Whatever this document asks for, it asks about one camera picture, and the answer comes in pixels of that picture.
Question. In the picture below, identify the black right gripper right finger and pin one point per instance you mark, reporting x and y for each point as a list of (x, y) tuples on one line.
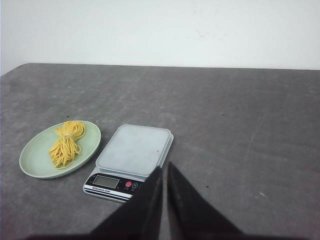
[(191, 216)]

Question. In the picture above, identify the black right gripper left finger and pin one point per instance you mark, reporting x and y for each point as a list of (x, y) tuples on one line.
[(140, 217)]

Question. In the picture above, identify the yellow vermicelli bundle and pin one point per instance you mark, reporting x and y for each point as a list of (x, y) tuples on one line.
[(65, 149)]

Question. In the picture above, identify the silver digital kitchen scale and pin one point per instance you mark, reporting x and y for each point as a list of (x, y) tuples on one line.
[(128, 159)]

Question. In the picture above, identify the green shallow plate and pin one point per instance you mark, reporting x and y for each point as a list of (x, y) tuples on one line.
[(35, 160)]

